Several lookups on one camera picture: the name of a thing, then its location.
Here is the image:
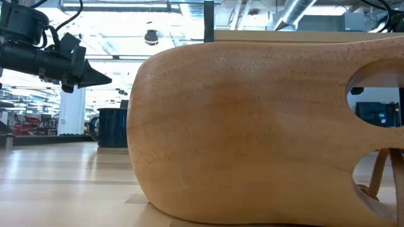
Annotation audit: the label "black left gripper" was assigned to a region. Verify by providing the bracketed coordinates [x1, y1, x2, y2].
[37, 45, 113, 94]

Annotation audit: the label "dark blue enamel mug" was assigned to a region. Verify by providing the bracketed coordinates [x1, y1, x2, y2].
[89, 107, 129, 148]

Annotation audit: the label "wooden cup with handle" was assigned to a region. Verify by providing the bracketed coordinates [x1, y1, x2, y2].
[126, 36, 404, 227]

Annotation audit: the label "white building pillar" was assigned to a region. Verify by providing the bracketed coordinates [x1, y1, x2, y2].
[57, 86, 86, 136]

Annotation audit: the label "red storage bins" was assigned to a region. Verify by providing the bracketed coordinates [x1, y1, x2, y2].
[12, 115, 42, 136]

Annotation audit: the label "dark blue cabinet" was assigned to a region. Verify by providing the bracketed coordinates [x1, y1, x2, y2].
[355, 101, 401, 129]

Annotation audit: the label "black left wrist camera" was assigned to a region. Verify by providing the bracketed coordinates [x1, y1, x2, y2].
[59, 32, 81, 57]

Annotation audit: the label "black ceiling dome camera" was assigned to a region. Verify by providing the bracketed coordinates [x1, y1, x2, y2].
[144, 29, 160, 47]

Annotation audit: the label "black aluminium table frame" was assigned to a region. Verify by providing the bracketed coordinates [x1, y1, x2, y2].
[0, 134, 95, 148]

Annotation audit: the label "silver ventilation duct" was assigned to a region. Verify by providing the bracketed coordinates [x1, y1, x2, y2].
[273, 0, 318, 32]

